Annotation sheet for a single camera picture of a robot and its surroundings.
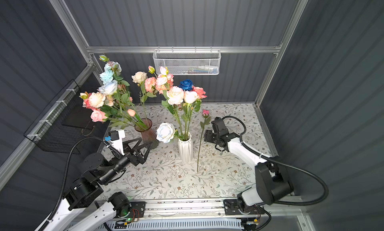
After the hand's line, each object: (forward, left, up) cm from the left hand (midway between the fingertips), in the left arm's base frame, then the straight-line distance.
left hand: (147, 141), depth 60 cm
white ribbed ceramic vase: (+5, -15, -17) cm, 23 cm away
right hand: (+16, -30, -23) cm, 41 cm away
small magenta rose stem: (+36, -31, -31) cm, 56 cm away
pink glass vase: (+17, +7, -21) cm, 28 cm away
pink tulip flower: (+21, +12, -5) cm, 25 cm away
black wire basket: (+7, +44, 0) cm, 44 cm away
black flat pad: (+19, +38, -4) cm, 42 cm away
